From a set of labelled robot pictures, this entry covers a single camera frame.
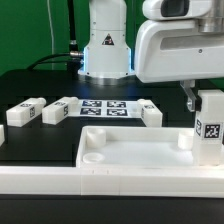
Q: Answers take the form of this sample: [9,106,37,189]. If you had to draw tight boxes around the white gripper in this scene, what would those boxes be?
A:
[134,20,224,112]

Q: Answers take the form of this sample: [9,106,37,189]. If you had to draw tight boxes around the white desk top tray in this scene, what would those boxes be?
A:
[76,126,224,170]

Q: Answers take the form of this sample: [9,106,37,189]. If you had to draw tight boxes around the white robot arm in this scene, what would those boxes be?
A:
[78,0,224,111]

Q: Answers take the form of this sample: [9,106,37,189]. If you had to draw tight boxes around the white front fence bar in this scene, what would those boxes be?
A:
[0,166,224,198]

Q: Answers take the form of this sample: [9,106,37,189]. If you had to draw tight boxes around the white fiducial marker sheet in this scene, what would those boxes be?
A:
[69,99,141,118]

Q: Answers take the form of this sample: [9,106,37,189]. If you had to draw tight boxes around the white block left edge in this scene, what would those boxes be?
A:
[0,125,5,147]

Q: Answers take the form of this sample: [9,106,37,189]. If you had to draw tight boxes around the black cable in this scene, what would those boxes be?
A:
[27,50,85,70]

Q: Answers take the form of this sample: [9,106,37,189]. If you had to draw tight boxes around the white cable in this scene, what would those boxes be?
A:
[46,0,56,70]

